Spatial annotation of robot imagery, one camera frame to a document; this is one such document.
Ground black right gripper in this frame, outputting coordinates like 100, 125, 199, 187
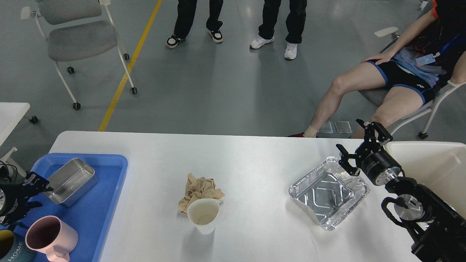
336, 119, 402, 186

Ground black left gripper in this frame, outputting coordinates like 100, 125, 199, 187
0, 173, 53, 226

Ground pink ribbed mug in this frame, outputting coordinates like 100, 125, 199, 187
25, 215, 79, 262

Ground small steel tray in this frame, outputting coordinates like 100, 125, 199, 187
42, 158, 98, 207

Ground aluminium foil tray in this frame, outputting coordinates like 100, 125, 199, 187
289, 156, 370, 231

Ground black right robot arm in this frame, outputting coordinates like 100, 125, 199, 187
336, 119, 466, 262

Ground dark blue home mug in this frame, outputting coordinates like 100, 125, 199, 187
0, 230, 37, 262

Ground white chair under person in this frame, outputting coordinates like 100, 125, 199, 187
359, 27, 465, 139

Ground blue plastic tray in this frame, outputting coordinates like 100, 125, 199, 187
21, 153, 128, 262

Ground white side table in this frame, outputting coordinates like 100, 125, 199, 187
0, 102, 38, 177

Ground seated person in shorts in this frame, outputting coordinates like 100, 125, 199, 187
295, 0, 465, 138

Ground standing person white sneakers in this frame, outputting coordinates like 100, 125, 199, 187
249, 0, 307, 60

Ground crumpled brown paper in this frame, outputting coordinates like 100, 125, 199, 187
178, 174, 225, 215

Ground white paper cup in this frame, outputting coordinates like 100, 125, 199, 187
187, 198, 220, 234

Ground grey rolling chair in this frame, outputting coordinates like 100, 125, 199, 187
20, 0, 138, 111

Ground standing person black-white sneakers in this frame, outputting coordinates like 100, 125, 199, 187
166, 0, 224, 49

